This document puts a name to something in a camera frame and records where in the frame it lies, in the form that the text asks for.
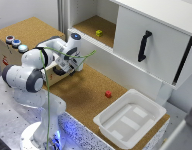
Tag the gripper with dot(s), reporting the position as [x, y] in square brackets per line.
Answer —
[67, 62]

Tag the wooden drawer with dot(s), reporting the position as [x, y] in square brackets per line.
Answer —
[58, 79]

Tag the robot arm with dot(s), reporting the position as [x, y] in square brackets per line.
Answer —
[21, 77]

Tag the wooden drawer box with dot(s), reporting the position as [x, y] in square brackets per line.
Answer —
[32, 28]

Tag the white cabinet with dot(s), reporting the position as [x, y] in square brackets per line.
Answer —
[152, 10]

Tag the yellow block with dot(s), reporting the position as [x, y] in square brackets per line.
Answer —
[99, 33]

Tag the green button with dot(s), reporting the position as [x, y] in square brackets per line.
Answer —
[23, 48]

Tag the pink block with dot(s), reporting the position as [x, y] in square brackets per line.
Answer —
[108, 94]

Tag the blue button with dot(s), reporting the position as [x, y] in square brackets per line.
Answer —
[16, 42]

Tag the red button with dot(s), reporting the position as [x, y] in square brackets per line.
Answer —
[10, 39]

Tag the white plastic box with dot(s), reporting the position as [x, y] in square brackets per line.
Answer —
[129, 120]

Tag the white sliding door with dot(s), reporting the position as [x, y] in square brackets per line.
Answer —
[162, 50]

